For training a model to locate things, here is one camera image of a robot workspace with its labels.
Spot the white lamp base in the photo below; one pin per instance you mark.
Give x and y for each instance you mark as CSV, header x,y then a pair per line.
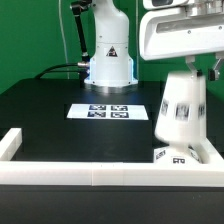
x,y
176,154

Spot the white lamp shade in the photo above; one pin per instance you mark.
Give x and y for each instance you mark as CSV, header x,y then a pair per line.
x,y
182,114

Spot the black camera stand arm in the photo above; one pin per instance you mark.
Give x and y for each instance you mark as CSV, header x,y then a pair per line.
x,y
77,8

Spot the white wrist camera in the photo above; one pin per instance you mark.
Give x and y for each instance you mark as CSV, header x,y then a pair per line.
x,y
162,4

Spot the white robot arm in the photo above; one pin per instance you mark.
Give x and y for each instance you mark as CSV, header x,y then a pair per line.
x,y
111,66

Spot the white U-shaped frame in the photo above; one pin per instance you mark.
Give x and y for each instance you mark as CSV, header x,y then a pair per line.
x,y
208,174

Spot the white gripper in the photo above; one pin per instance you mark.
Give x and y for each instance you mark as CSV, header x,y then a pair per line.
x,y
171,33

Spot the white marker sheet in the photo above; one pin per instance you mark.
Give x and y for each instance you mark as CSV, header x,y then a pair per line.
x,y
107,112

